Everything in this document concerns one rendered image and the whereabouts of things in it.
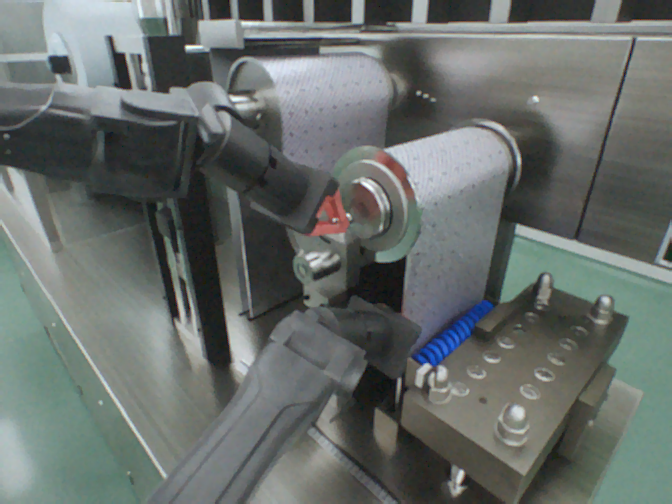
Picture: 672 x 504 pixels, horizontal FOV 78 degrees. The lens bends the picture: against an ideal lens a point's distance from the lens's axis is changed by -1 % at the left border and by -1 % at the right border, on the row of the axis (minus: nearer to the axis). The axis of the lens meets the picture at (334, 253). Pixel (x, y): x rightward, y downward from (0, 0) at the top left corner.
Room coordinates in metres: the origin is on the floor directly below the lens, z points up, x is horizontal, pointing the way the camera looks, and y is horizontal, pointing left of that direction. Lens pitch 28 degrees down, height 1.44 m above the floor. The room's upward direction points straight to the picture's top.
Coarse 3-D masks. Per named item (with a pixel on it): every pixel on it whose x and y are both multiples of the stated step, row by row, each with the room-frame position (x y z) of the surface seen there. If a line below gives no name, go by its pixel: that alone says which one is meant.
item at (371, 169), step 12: (348, 168) 0.51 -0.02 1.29; (360, 168) 0.50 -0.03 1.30; (372, 168) 0.48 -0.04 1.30; (384, 168) 0.47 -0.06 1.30; (348, 180) 0.51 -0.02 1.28; (384, 180) 0.47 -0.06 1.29; (396, 180) 0.46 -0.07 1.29; (396, 192) 0.45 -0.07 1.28; (396, 204) 0.45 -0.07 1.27; (396, 216) 0.45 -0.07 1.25; (396, 228) 0.45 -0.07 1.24; (372, 240) 0.48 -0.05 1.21; (384, 240) 0.46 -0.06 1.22; (396, 240) 0.45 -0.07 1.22
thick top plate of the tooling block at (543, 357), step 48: (528, 288) 0.64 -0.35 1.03; (528, 336) 0.51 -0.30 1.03; (576, 336) 0.51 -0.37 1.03; (480, 384) 0.41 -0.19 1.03; (528, 384) 0.41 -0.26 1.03; (576, 384) 0.41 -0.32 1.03; (432, 432) 0.36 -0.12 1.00; (480, 432) 0.33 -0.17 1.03; (528, 432) 0.33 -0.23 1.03; (480, 480) 0.31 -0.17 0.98; (528, 480) 0.30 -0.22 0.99
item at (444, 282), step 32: (480, 224) 0.57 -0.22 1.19; (416, 256) 0.45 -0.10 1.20; (448, 256) 0.51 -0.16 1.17; (480, 256) 0.58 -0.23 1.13; (416, 288) 0.46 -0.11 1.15; (448, 288) 0.52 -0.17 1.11; (480, 288) 0.60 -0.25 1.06; (416, 320) 0.47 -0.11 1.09; (448, 320) 0.53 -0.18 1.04; (416, 352) 0.47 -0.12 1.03
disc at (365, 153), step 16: (352, 160) 0.51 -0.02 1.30; (368, 160) 0.49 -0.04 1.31; (384, 160) 0.47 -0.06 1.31; (336, 176) 0.53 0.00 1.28; (400, 176) 0.46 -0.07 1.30; (416, 192) 0.44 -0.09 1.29; (416, 208) 0.44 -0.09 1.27; (416, 224) 0.44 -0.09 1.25; (400, 240) 0.45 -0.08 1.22; (368, 256) 0.49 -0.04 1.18; (384, 256) 0.47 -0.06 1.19; (400, 256) 0.45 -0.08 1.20
